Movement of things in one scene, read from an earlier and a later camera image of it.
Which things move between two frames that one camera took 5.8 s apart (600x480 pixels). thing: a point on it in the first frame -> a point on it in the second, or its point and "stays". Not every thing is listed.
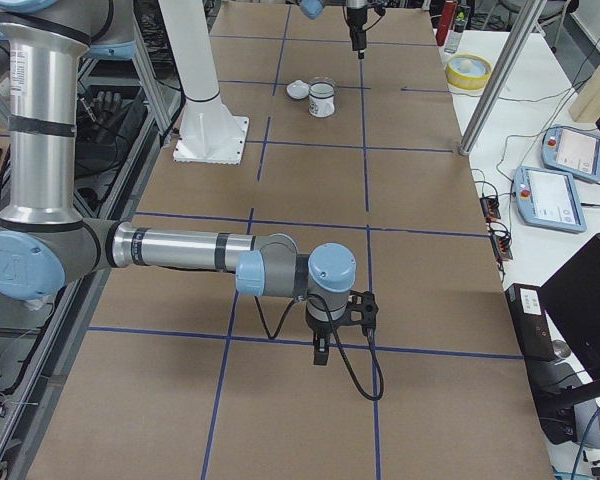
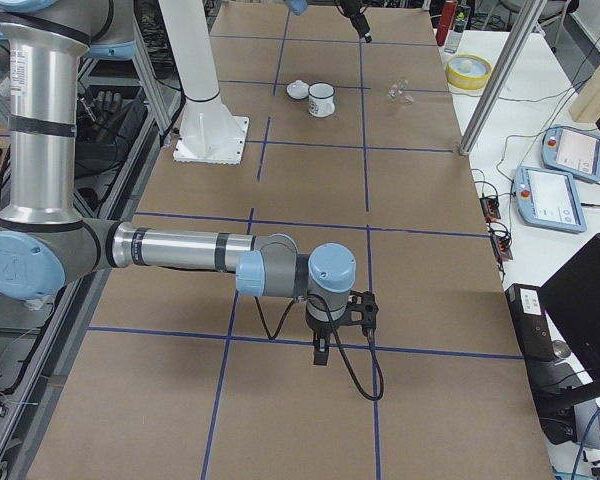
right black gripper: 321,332 stays
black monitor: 584,299 stays
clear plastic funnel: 322,87 -> 396,87
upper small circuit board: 489,206 stays
